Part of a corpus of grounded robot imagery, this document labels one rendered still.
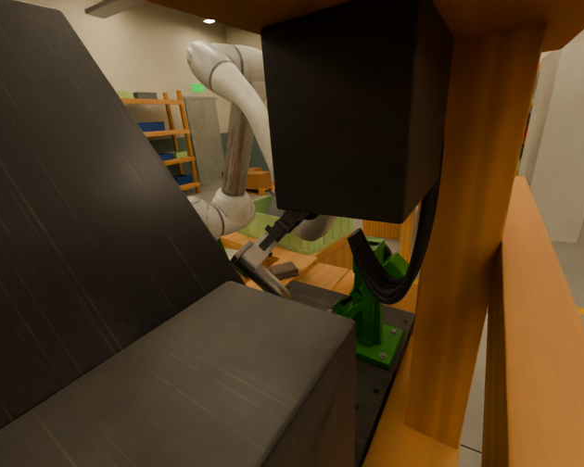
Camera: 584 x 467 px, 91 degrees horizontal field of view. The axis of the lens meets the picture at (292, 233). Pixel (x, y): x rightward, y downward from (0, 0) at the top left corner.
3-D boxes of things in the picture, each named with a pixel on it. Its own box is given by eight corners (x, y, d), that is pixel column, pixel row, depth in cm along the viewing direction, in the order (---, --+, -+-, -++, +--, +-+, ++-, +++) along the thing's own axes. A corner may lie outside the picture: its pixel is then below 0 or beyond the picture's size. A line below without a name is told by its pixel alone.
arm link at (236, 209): (201, 225, 138) (238, 214, 153) (222, 245, 131) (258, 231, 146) (214, 37, 94) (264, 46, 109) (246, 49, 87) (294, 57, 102)
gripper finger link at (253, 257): (277, 245, 51) (278, 243, 50) (253, 271, 46) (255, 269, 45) (264, 233, 51) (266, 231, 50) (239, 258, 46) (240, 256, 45)
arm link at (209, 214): (170, 250, 126) (158, 201, 119) (206, 237, 139) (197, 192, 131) (188, 258, 116) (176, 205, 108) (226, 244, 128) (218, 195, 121)
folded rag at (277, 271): (272, 282, 103) (272, 274, 102) (268, 271, 110) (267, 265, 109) (298, 276, 106) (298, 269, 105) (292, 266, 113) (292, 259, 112)
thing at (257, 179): (222, 192, 676) (219, 172, 660) (246, 184, 739) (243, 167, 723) (261, 195, 612) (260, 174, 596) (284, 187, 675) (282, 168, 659)
